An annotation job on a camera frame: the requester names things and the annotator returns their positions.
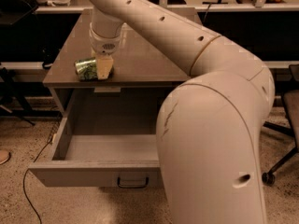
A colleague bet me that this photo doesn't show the black tripod stand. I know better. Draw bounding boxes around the black tripod stand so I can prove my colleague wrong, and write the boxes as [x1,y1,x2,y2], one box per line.
[0,68,35,126]

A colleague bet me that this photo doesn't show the black drawer handle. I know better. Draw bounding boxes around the black drawer handle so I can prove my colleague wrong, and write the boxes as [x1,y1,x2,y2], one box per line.
[117,177,150,189]

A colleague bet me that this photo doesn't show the open grey bottom drawer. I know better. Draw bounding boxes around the open grey bottom drawer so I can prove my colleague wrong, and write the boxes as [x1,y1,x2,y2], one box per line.
[29,88,164,187]

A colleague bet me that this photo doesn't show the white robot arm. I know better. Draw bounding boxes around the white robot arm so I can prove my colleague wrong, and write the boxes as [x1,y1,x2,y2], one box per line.
[90,0,275,224]

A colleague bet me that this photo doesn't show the black cable on floor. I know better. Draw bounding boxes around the black cable on floor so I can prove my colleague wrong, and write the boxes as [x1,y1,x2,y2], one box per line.
[21,140,53,224]

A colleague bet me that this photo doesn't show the grey cabinet with glossy top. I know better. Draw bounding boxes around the grey cabinet with glossy top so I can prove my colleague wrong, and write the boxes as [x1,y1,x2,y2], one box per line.
[43,9,189,111]

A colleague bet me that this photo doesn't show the black office chair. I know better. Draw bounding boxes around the black office chair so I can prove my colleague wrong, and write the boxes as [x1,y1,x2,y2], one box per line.
[261,63,299,187]

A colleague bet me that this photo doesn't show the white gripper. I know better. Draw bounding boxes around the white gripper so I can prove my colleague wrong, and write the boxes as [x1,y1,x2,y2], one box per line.
[89,22,121,80]

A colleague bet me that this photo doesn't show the green patterned drink can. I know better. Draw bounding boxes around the green patterned drink can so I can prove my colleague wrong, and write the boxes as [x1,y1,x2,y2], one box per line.
[74,57,97,80]

